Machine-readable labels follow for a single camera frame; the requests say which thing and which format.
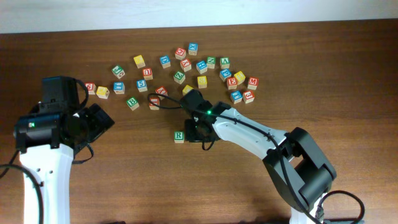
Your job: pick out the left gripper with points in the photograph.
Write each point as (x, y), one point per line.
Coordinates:
(99, 118)

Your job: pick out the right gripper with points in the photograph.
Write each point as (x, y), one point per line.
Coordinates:
(191, 132)

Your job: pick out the green R block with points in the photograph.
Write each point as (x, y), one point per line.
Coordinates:
(179, 137)

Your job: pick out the yellow S block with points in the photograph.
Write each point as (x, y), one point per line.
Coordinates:
(202, 81)

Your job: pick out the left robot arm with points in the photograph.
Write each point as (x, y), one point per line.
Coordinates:
(46, 172)

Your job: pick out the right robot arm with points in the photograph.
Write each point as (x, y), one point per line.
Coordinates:
(297, 166)

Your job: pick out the yellow block centre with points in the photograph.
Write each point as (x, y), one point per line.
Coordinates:
(186, 89)

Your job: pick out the red 6 block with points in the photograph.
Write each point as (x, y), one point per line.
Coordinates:
(91, 87)

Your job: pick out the blue block right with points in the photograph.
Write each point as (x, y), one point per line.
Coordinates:
(236, 97)

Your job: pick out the red I block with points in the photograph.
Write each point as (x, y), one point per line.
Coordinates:
(154, 103)

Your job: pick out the red K block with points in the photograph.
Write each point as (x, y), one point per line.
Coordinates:
(161, 91)

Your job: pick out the green Z block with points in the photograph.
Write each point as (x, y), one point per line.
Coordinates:
(179, 77)

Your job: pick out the red E block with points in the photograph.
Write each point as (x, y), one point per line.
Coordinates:
(231, 83)

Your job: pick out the red 3 block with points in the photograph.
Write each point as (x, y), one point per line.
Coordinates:
(248, 96)

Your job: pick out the blue P block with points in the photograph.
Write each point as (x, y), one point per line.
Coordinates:
(224, 74)

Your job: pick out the blue H block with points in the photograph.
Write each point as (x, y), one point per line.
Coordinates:
(201, 67)

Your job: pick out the yellow block right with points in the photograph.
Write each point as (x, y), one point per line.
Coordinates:
(240, 77)

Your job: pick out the red Y block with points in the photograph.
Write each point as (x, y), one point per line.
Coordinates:
(186, 65)

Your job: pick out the blue block left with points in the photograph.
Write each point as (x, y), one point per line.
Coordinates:
(119, 88)

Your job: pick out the green N block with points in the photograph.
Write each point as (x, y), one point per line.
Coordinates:
(210, 62)

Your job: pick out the red M block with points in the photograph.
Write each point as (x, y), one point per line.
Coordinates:
(253, 83)

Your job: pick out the green V block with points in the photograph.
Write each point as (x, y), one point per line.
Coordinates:
(224, 63)

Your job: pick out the blue 5 block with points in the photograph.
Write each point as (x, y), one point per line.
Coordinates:
(141, 85)

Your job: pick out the green J block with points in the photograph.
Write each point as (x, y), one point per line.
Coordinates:
(118, 71)

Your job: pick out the red U block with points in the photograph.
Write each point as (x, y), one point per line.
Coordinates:
(147, 73)

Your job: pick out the blue D block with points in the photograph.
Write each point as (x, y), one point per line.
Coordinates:
(165, 61)

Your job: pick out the red C block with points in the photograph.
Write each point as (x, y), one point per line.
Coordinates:
(180, 53)

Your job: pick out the blue X block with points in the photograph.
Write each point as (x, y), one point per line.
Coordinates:
(192, 48)

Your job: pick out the yellow block top left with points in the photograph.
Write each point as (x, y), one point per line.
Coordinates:
(139, 61)

